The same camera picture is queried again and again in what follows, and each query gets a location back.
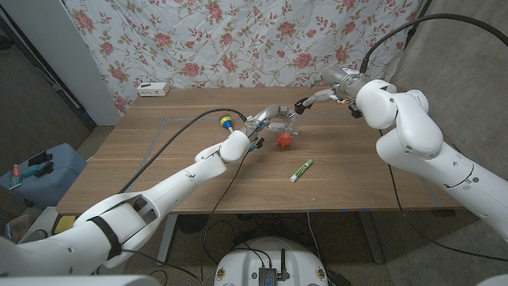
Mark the red spiky stress ball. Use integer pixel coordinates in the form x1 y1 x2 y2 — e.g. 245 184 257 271
276 132 294 149

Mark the red toothpaste tube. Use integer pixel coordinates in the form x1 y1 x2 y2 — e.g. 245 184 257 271
8 164 23 191

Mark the grey computer module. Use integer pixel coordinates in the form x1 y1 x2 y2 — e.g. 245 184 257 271
258 266 278 286

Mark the black antenna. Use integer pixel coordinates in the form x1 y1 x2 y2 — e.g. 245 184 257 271
279 248 291 281

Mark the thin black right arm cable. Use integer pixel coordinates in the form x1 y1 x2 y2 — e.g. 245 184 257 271
379 129 508 264

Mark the white power strip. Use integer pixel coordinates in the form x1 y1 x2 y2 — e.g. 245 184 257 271
137 82 171 98

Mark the green and white marker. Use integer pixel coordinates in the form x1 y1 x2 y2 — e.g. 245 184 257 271
290 158 314 184

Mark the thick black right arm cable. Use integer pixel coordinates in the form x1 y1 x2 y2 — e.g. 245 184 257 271
359 12 508 75

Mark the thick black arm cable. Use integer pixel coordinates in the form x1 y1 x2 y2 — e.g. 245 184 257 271
359 12 508 75
117 106 249 195

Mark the multicoloured wooden maraca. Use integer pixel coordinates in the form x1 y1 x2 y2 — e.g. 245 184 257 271
217 113 236 134

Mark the black backdrop stand pole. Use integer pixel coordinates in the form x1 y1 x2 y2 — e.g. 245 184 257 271
403 0 433 51

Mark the blue storage box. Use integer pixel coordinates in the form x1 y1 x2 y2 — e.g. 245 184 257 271
0 142 88 211

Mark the black pump head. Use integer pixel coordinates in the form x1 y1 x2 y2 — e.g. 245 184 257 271
293 97 314 116

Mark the yellow and black floor item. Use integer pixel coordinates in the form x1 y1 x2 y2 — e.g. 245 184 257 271
53 215 77 235

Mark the white table leg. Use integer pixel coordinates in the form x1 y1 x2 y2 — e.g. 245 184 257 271
156 214 179 266

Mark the floral backdrop cloth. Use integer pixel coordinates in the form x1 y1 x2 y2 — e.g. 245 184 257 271
63 0 425 114

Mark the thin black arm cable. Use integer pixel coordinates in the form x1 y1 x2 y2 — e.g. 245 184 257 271
379 129 508 264
198 149 253 285

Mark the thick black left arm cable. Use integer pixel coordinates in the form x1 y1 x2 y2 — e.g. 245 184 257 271
117 106 249 195

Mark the grey table leg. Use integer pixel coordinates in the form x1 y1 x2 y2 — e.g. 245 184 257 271
359 210 385 265

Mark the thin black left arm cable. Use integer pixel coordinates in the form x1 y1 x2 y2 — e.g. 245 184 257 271
198 149 253 285

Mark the clear plastic dispenser bottle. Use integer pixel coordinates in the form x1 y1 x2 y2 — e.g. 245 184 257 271
283 110 301 136

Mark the white robot torso base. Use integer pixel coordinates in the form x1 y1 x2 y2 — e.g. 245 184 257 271
213 237 329 286

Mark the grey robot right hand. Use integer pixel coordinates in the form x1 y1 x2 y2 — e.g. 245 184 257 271
294 66 368 116

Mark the white robot shoulder cover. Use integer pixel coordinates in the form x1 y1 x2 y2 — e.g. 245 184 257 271
0 273 162 286

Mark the black hair brush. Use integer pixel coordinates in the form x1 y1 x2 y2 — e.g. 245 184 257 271
33 160 56 178

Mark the black flat clip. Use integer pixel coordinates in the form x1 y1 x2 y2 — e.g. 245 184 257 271
27 150 53 167

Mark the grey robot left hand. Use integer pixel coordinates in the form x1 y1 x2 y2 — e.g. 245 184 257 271
244 103 301 142

